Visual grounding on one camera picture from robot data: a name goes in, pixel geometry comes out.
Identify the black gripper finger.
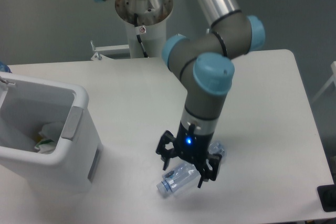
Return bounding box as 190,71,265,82
194,153,223,188
155,131,181,170

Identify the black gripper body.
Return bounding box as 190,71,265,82
175,123,213,165

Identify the clear plastic water bottle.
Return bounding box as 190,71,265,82
156,140,226,198

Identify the white paper wrapper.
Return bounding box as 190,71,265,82
39,122,64,142

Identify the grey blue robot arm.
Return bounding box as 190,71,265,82
95,0,265,182

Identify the white plastic trash can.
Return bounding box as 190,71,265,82
1,72,103,193

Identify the yellow green trash in can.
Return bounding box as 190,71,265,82
34,137,57,154

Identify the black clamp at table edge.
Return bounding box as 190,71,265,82
317,184,335,212

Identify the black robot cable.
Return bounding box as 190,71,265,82
133,13,149,58

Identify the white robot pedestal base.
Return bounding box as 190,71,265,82
90,0,190,61

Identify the white frame at right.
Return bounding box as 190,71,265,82
311,61,335,104

